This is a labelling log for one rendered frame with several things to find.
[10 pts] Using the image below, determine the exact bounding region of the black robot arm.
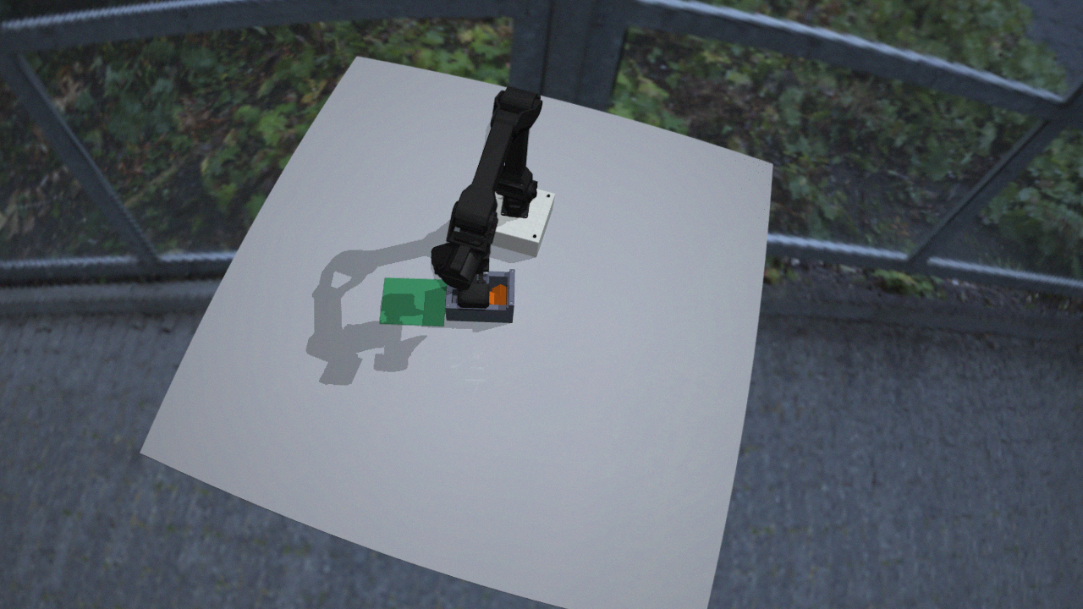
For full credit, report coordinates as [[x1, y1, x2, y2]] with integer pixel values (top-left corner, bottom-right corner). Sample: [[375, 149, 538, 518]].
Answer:
[[432, 86, 542, 290]]

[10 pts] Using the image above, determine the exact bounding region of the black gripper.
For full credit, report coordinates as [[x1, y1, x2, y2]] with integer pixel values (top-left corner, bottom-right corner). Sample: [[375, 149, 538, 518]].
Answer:
[[458, 244, 491, 309]]

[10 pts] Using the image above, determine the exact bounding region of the orange l-shaped part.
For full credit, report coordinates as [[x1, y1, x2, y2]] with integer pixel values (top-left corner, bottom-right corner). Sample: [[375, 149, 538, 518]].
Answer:
[[490, 284, 507, 305]]

